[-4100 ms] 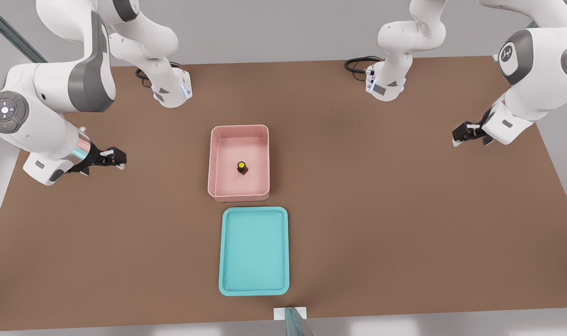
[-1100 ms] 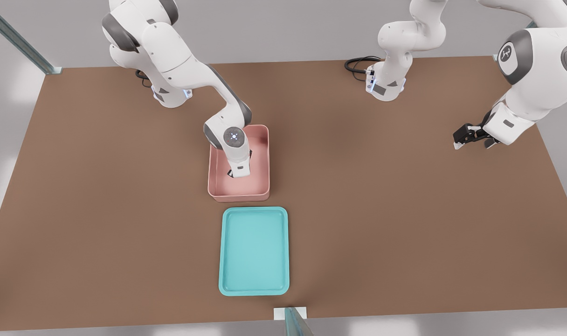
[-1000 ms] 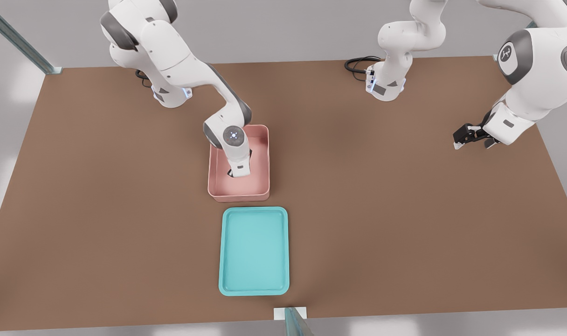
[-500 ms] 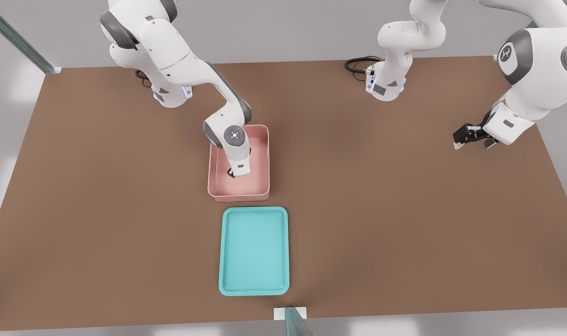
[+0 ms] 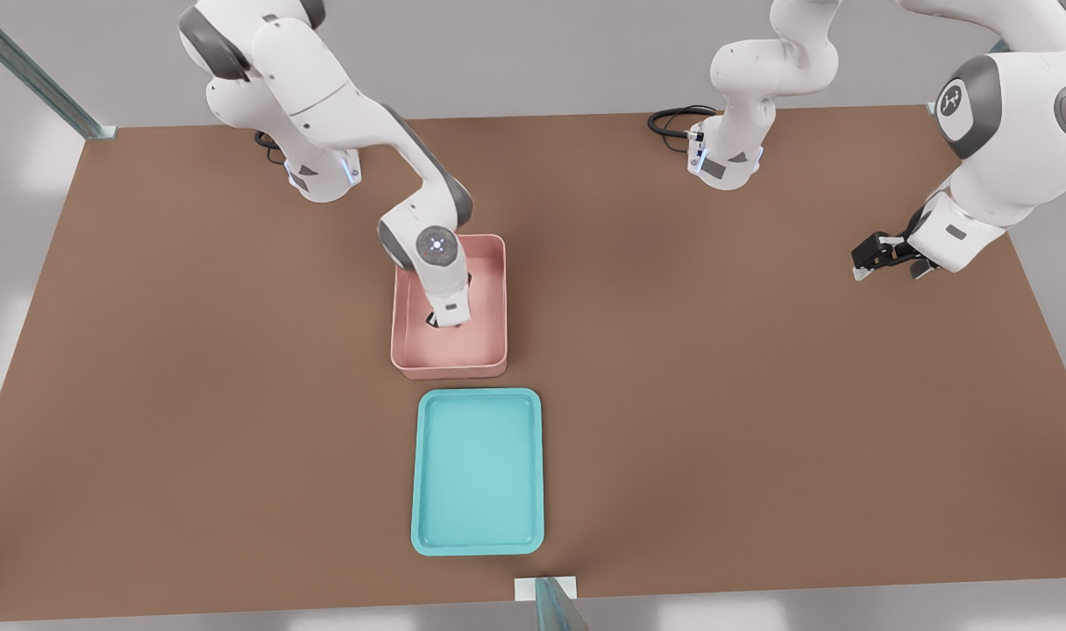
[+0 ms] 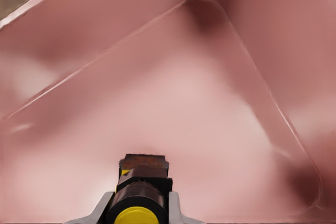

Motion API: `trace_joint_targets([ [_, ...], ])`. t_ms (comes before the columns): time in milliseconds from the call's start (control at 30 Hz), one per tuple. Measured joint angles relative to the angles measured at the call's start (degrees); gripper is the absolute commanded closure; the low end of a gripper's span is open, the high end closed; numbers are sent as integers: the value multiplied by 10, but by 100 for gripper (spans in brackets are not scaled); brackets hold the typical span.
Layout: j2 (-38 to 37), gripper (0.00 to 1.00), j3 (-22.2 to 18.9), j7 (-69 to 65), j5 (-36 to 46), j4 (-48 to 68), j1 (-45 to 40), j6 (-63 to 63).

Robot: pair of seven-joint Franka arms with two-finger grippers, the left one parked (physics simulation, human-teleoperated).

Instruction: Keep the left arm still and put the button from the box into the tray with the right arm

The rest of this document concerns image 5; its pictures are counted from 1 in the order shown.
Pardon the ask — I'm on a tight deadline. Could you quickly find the pink open box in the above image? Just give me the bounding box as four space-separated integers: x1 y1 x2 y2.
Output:
390 234 508 380

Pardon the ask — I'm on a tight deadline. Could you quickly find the pale blue-green tray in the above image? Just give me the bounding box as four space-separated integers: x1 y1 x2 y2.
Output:
410 388 545 557

